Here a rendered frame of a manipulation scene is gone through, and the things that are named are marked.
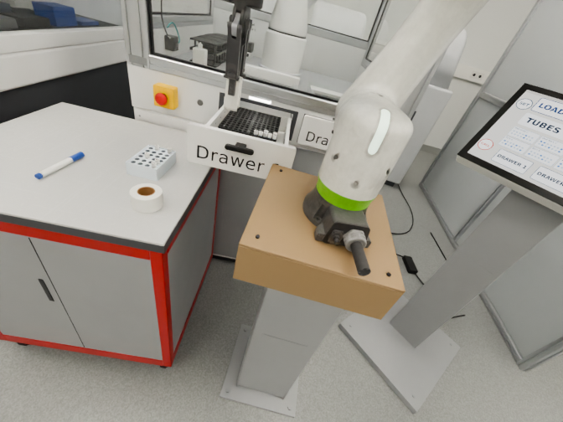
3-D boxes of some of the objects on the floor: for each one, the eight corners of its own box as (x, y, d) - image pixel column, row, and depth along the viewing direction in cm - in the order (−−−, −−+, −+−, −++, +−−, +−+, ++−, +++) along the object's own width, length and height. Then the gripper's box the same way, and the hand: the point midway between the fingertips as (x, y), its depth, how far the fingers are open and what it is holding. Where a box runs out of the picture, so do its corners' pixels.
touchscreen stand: (413, 414, 110) (694, 252, 49) (338, 326, 135) (463, 146, 74) (457, 349, 139) (666, 198, 79) (389, 287, 164) (508, 135, 103)
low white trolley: (173, 380, 100) (163, 244, 55) (3, 353, 95) (-162, 179, 50) (214, 265, 147) (226, 141, 101) (101, 243, 142) (61, 101, 96)
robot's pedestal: (293, 418, 99) (384, 312, 54) (219, 397, 99) (247, 274, 54) (302, 342, 124) (369, 224, 78) (241, 325, 123) (273, 198, 78)
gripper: (234, -24, 53) (223, 96, 67) (214, -34, 41) (206, 114, 56) (270, -13, 54) (251, 103, 68) (260, -20, 42) (240, 122, 56)
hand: (233, 93), depth 60 cm, fingers closed
